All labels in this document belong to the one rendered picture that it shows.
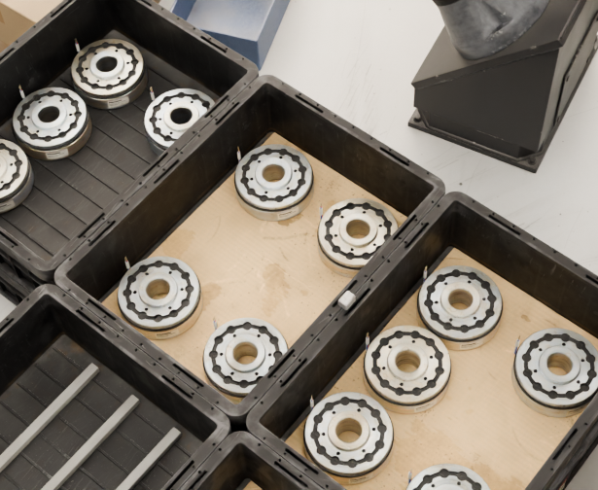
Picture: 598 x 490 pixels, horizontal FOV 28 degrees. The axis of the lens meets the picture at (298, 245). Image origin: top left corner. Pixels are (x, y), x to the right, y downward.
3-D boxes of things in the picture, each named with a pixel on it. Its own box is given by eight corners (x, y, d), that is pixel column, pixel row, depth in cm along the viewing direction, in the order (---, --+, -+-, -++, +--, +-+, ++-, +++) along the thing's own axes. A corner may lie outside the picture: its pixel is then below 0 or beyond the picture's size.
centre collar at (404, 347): (399, 337, 146) (399, 334, 145) (436, 356, 144) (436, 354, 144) (378, 369, 144) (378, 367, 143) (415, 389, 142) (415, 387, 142)
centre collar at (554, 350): (548, 340, 145) (549, 337, 144) (587, 360, 143) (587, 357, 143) (530, 372, 143) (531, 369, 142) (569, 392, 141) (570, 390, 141)
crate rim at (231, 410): (265, 81, 161) (264, 69, 159) (450, 195, 151) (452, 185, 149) (51, 287, 146) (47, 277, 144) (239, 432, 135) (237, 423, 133)
